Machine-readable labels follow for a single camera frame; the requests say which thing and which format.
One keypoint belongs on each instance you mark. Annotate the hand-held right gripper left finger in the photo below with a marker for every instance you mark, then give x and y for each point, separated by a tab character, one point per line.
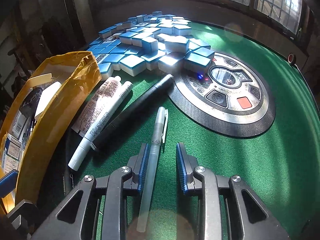
143	170

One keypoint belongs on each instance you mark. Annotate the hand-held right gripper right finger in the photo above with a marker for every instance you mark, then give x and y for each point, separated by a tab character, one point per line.
181	170

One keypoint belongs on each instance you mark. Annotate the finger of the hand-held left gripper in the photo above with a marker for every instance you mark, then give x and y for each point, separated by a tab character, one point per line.
8	183
23	216

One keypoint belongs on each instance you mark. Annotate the long white blue carton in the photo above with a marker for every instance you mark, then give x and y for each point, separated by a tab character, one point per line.
11	152

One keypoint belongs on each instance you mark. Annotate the translucent white pen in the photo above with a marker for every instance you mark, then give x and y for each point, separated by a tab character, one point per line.
156	135

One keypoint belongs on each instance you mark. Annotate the thick black pen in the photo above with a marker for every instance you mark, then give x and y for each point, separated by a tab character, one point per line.
135	110

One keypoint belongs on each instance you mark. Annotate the white marker pen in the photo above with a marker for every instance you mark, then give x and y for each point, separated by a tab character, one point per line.
87	145

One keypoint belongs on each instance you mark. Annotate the yellow taped cardboard box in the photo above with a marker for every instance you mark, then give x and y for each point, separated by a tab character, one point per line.
50	130

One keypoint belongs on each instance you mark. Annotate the white printed tube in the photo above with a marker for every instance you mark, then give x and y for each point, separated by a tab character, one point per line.
100	100

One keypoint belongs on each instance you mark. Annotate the silver white power adapter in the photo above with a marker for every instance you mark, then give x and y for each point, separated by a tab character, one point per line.
47	97

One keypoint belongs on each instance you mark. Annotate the round table control panel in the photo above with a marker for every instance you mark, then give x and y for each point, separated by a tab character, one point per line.
225	115

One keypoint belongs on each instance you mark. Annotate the pile of blue mahjong tiles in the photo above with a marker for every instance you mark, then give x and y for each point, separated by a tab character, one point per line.
150	42

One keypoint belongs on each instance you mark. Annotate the red round table button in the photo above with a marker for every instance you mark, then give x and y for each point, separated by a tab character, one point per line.
291	59

